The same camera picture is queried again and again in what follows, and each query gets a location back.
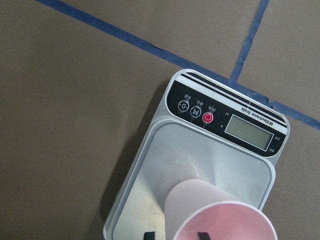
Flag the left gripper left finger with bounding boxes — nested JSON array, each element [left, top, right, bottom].
[[143, 231, 155, 240]]

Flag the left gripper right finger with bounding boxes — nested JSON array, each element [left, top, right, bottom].
[[197, 232, 211, 240]]

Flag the pink plastic cup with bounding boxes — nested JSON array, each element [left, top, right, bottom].
[[164, 179, 278, 240]]

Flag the silver digital kitchen scale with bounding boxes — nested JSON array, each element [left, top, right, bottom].
[[103, 69, 290, 240]]

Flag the brown paper table cover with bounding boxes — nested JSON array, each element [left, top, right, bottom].
[[0, 0, 320, 240]]

